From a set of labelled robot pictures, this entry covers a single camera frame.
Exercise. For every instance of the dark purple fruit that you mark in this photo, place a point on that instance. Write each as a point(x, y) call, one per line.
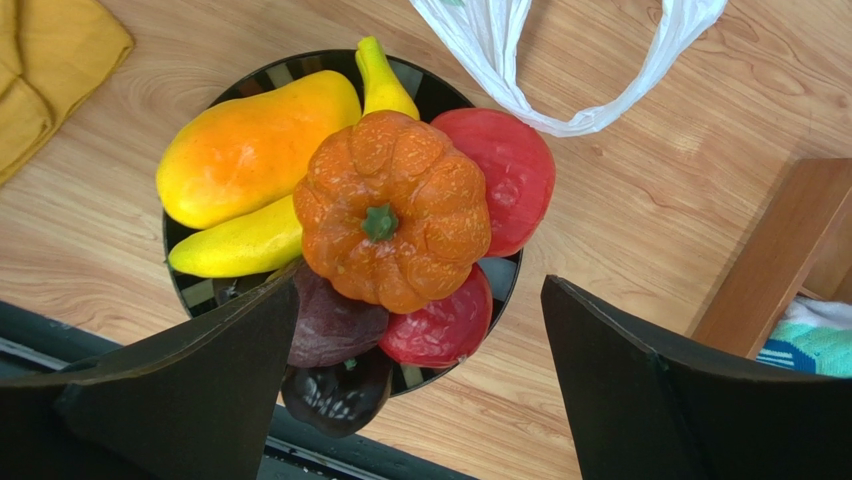
point(332, 328)

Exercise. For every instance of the red apple upper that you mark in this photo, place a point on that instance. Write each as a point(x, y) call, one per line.
point(518, 166)

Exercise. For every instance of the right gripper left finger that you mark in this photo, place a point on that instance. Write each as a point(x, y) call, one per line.
point(192, 402)

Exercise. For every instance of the orange toy pumpkin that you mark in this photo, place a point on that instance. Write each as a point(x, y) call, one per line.
point(392, 213)

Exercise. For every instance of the wooden compartment tray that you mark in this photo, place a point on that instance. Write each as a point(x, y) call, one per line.
point(800, 247)

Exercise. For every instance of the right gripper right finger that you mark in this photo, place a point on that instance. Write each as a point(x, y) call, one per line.
point(647, 403)

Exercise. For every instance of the red apple lower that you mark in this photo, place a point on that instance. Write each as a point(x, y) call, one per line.
point(444, 332)

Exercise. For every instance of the red apple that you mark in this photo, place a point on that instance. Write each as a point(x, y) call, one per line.
point(444, 332)
point(518, 166)

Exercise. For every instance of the yellow cloth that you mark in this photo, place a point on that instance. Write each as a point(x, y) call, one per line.
point(54, 55)

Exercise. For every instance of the teal sock lower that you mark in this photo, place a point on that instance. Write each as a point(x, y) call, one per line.
point(813, 336)

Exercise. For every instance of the yellow orange mango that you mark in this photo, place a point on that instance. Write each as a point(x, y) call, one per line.
point(243, 154)

